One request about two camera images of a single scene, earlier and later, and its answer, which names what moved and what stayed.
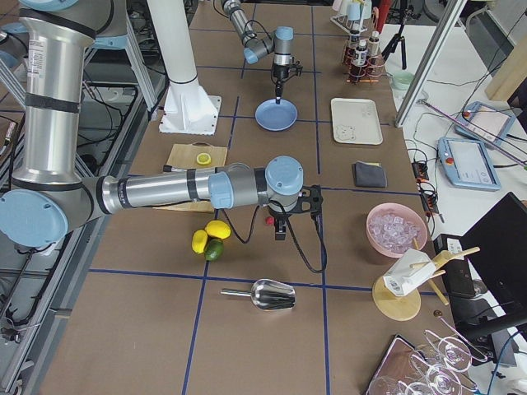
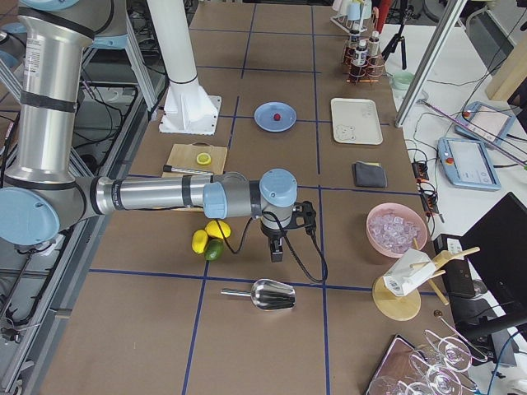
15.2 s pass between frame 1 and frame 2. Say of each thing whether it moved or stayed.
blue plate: stayed
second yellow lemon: stayed
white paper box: stayed
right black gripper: moved
